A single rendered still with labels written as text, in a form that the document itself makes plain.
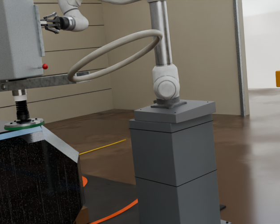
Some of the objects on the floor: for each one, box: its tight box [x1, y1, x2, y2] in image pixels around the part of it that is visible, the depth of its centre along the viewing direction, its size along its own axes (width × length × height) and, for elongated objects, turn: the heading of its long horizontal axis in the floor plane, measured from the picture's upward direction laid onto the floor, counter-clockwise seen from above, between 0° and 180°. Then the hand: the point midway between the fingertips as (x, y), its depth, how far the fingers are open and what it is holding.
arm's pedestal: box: [129, 113, 231, 224], centre depth 273 cm, size 50×50×80 cm
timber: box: [74, 206, 89, 224], centre depth 307 cm, size 30×12×12 cm, turn 80°
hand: (40, 22), depth 227 cm, fingers closed
